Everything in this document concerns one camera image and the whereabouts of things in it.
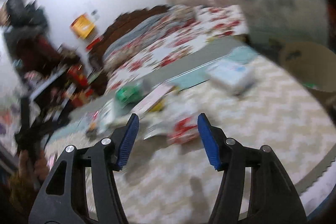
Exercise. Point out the cluttered dark shelf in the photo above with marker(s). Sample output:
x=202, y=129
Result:
x=31, y=66

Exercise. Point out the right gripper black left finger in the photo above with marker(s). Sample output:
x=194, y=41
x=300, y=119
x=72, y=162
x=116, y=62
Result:
x=81, y=188

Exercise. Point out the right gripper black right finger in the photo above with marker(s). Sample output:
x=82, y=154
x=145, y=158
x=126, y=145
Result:
x=255, y=186

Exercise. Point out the yellow red wall calendar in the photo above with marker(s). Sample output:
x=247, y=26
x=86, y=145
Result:
x=82, y=26

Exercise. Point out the carved dark wooden headboard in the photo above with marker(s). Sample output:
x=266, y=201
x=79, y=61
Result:
x=121, y=26

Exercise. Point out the white red paper bag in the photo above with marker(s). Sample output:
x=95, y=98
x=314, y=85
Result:
x=177, y=123

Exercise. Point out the white tissue pack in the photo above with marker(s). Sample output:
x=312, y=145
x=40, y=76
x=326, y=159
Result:
x=233, y=77

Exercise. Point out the crushed green soda can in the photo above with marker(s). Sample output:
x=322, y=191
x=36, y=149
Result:
x=129, y=94

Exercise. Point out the yellow pink cardboard box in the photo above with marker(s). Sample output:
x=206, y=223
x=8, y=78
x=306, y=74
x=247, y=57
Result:
x=152, y=99

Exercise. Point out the clear storage bin blue handle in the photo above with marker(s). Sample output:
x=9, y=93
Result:
x=283, y=21

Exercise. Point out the beige round trash bin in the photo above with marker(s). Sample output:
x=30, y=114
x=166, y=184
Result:
x=312, y=64

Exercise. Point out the floral bed quilt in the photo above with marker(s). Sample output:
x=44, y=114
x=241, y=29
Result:
x=181, y=31

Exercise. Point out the zigzag patterned beige mat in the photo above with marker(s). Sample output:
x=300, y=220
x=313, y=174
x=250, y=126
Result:
x=172, y=183

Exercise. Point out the white barcode snack wrapper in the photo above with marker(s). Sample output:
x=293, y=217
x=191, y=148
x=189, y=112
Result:
x=99, y=121

